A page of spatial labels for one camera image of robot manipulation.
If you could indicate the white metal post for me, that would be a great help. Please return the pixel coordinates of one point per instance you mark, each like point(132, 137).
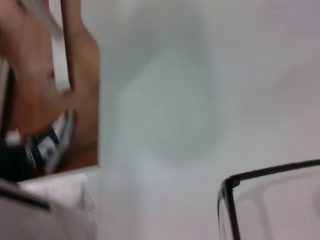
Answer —
point(61, 62)

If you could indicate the black framed glasses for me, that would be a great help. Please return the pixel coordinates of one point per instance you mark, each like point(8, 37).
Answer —
point(233, 178)

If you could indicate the white robot torso shell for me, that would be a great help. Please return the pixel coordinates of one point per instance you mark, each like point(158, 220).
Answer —
point(30, 222)

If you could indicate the black white striped equipment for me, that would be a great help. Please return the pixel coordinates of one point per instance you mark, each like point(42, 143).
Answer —
point(15, 160)

